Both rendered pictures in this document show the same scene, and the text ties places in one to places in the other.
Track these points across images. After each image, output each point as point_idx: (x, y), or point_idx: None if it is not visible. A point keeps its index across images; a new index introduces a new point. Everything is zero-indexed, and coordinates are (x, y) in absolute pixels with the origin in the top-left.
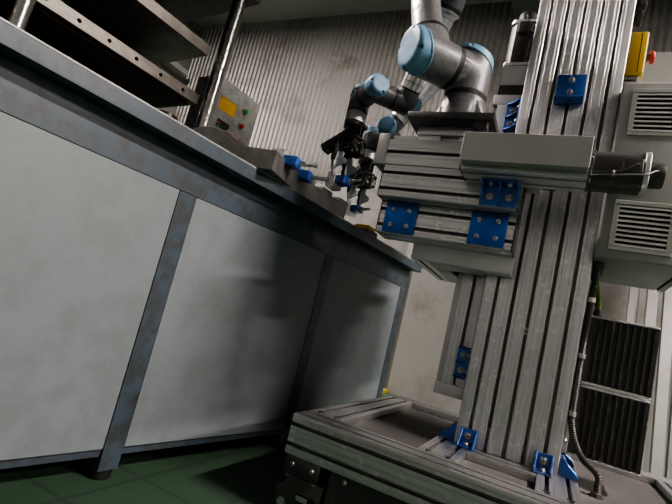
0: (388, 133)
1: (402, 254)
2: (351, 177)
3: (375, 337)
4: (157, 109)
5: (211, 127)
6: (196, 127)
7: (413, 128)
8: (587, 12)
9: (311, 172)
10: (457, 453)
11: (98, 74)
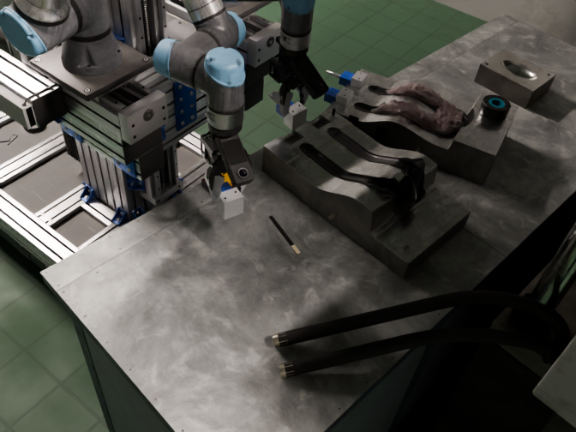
0: (278, 22)
1: (125, 225)
2: (248, 153)
3: None
4: (427, 56)
5: (426, 80)
6: (440, 86)
7: (259, 9)
8: None
9: (328, 89)
10: (194, 168)
11: (448, 44)
